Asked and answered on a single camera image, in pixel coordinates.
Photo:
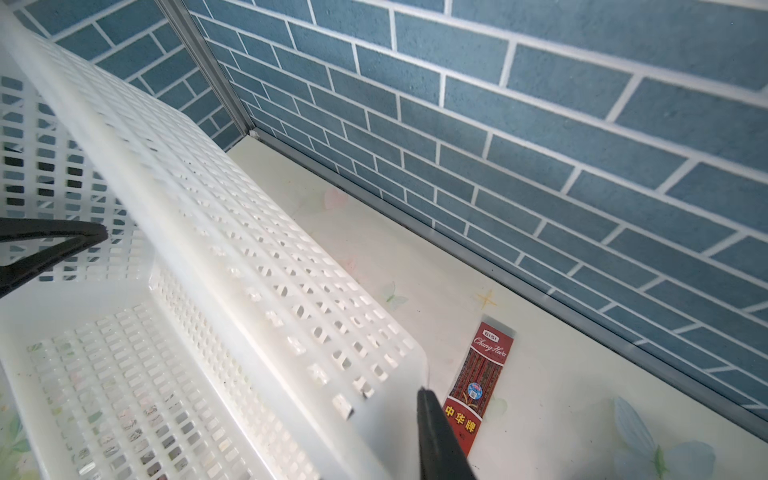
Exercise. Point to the white plastic basket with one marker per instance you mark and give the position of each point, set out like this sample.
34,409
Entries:
161,316

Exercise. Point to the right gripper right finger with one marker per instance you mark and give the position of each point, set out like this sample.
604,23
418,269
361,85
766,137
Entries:
440,455

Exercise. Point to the red chopsticks packet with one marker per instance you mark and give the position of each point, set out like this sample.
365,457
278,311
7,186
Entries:
472,389

